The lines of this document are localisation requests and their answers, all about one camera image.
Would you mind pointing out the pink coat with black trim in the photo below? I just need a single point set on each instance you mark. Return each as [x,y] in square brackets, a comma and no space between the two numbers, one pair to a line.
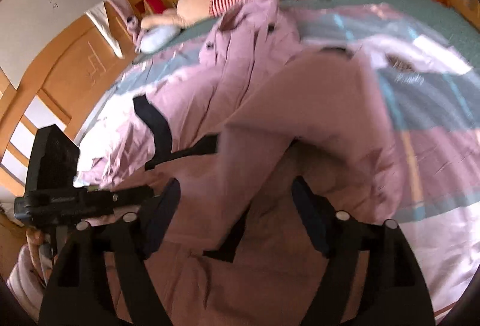
[236,129]

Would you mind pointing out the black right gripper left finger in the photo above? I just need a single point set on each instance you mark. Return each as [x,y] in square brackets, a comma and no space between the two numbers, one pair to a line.
[78,292]

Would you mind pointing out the wooden headboard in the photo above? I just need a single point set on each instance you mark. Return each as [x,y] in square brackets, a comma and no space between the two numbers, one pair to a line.
[69,76]

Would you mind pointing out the white hanging cloth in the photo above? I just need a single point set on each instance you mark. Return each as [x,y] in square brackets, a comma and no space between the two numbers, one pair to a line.
[98,16]

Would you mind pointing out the green bed sheet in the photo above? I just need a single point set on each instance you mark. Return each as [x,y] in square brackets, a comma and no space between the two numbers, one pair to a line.
[336,23]

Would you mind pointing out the light blue small pillow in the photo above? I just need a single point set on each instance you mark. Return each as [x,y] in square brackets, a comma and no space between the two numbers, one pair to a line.
[154,39]

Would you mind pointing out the pink hanging garment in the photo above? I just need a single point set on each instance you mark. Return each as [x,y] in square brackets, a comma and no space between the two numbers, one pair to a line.
[132,23]

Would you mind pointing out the person left hand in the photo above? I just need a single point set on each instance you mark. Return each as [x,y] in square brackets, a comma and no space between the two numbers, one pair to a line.
[41,260]

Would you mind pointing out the plaid pink grey bedspread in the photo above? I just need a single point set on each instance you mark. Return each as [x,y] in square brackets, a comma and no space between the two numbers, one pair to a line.
[433,104]

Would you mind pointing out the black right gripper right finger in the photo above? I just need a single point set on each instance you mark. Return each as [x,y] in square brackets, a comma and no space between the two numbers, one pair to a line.
[371,277]

